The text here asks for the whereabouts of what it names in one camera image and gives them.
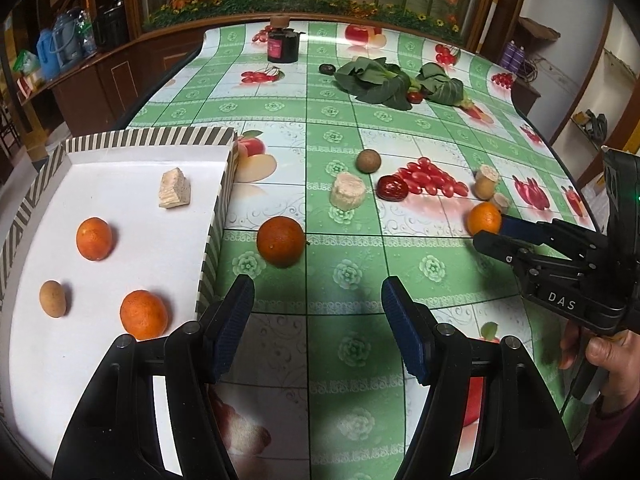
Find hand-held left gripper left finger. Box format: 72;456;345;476
51;274;256;480

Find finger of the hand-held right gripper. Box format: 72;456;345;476
472;230;551;281
499;214;608;261

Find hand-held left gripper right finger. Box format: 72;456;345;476
381;276;581;480

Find orange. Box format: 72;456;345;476
119;289;169;341
256;216;306;268
76;217;114;261
467;202;503;237

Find small beige cylinder cake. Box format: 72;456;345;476
473;165;502;201

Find red jujube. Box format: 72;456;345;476
376;175;410;201

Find round beige cake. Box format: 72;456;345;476
329;172;369;212

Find brown round fruit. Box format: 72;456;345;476
356;149;382;174

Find striped white tray box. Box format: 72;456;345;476
0;127;241;466

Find person's right forearm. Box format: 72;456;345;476
575;395;640;480

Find person's right hand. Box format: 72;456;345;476
560;317;640;416

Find square beige cake piece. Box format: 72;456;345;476
158;168;192;209

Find bok choy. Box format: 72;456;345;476
333;56;415;111
415;62;473;108

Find purple bottles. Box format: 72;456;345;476
502;40;527;72

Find tan longan fruit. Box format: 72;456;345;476
39;280;67;318

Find green checkered fruit-print tablecloth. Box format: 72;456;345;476
122;20;606;480

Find wooden cabinet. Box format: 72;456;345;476
20;25;208;136

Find black jar red label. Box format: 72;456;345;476
266;30;307;64

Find clear plastic bottle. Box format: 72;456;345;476
80;10;98;58

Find black kettle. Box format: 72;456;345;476
94;5;131;51

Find blue thermos jug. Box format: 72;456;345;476
36;29;61;81

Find grey-blue thermos jug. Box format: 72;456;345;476
52;10;85;71

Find green packet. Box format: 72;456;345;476
12;49;41;78

